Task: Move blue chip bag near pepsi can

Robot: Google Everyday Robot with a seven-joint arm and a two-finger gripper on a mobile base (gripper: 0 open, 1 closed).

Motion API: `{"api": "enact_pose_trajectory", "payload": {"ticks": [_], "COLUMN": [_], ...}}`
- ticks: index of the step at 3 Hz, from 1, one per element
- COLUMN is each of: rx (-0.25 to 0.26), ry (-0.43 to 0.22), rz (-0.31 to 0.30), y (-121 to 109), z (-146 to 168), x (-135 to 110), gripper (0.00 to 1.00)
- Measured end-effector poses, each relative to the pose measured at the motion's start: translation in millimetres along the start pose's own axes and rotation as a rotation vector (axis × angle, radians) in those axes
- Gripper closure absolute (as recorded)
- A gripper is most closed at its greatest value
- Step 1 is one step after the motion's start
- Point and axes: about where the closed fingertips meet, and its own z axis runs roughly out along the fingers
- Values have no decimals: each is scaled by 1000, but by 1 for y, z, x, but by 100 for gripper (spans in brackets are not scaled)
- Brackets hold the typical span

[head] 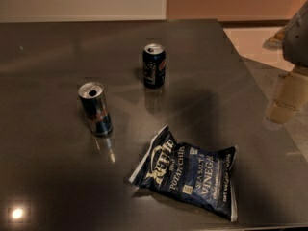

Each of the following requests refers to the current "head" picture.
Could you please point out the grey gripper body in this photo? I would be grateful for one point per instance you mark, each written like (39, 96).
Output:
(297, 38)

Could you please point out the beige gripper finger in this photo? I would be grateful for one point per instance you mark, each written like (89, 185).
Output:
(279, 112)
(291, 90)

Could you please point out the blue kettle chip bag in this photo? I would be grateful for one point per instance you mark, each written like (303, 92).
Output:
(189, 174)

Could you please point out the blue pepsi can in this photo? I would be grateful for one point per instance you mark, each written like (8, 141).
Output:
(154, 65)

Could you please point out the red bull can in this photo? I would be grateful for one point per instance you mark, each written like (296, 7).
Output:
(92, 96)

